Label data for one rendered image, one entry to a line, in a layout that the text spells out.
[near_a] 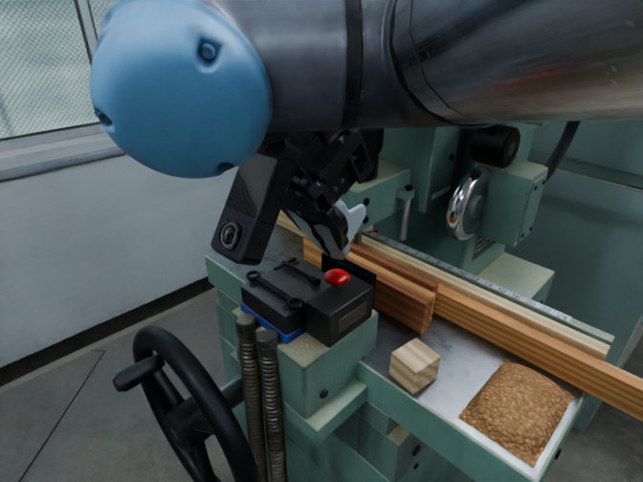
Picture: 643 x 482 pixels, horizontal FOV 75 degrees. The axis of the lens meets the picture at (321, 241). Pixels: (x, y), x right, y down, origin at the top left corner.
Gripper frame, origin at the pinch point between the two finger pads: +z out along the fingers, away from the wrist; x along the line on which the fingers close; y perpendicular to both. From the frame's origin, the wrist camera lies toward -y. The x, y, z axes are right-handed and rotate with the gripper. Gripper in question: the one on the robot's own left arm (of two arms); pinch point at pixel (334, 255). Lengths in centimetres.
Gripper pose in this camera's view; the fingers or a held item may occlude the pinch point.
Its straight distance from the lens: 49.0
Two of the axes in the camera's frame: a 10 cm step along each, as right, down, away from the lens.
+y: 6.1, -7.4, 2.8
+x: -7.1, -3.5, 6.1
